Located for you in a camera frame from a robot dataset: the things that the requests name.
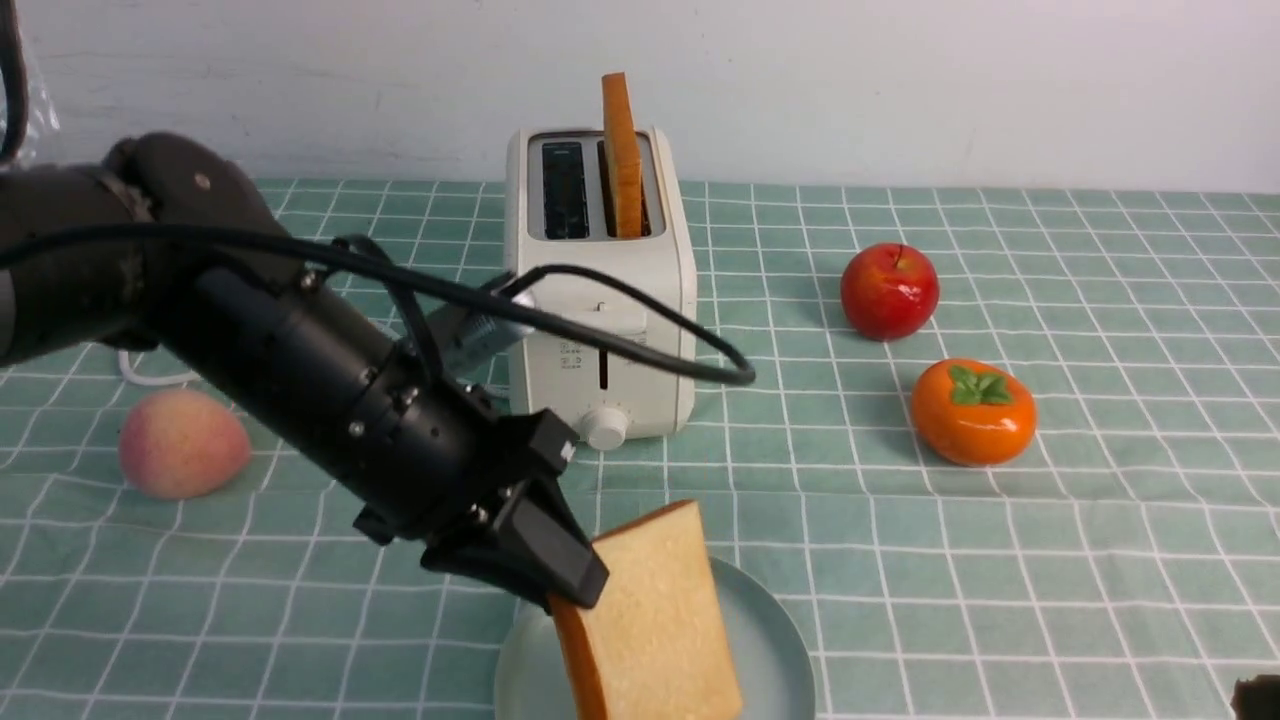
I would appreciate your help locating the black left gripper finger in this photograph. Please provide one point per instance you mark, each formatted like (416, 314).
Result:
(530, 545)

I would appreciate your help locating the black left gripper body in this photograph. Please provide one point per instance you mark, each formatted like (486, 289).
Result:
(422, 480)

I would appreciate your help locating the toast slice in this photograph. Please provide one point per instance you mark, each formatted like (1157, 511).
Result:
(622, 158)
(655, 645)

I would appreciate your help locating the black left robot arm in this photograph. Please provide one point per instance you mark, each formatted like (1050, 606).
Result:
(267, 331)

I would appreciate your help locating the grey-green plate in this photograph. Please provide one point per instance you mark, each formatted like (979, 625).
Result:
(775, 674)

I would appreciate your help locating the pink peach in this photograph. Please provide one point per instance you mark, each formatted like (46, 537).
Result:
(179, 443)

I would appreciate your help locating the white toaster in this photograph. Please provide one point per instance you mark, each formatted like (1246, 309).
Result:
(558, 211)

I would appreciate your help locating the red apple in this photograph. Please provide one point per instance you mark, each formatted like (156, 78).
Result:
(889, 291)

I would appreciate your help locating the orange persimmon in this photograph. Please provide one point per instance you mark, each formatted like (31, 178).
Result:
(973, 414)

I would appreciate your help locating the green checkered tablecloth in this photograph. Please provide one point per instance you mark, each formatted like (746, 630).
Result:
(1125, 566)

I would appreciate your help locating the dark object at corner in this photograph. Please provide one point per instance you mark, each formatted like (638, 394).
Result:
(1256, 698)

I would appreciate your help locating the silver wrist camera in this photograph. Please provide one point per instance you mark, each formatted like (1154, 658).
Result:
(449, 334)

